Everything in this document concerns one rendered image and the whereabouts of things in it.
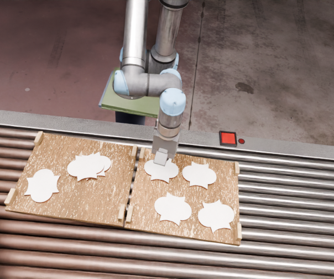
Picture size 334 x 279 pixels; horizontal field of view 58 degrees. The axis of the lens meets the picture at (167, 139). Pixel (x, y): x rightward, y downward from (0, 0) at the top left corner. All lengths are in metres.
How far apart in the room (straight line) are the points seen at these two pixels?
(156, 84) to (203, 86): 2.10
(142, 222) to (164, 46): 0.72
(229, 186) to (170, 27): 0.67
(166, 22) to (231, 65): 2.22
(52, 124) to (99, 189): 0.40
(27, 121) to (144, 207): 0.65
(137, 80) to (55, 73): 2.19
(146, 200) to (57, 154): 0.41
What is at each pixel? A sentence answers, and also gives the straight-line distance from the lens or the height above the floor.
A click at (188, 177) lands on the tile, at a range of 1.19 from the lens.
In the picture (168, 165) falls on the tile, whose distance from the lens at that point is 1.21.
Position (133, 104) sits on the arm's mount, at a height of 0.90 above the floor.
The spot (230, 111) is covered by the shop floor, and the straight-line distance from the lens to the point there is 2.87.
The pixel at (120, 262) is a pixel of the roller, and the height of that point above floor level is 0.92.
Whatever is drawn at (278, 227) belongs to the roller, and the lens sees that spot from 1.25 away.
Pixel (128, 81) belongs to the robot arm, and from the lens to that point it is 0.96.
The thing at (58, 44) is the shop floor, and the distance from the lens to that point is 3.48.
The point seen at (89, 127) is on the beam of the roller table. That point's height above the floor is 0.92.
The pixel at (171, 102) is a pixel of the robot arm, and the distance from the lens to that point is 0.87.
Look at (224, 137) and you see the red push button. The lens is 1.38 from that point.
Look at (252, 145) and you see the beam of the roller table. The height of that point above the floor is 0.92.
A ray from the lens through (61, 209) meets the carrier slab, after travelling 1.15.
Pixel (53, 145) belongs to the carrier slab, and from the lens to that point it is 1.30.
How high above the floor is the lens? 1.95
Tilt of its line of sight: 51 degrees down
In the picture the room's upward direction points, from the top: 10 degrees clockwise
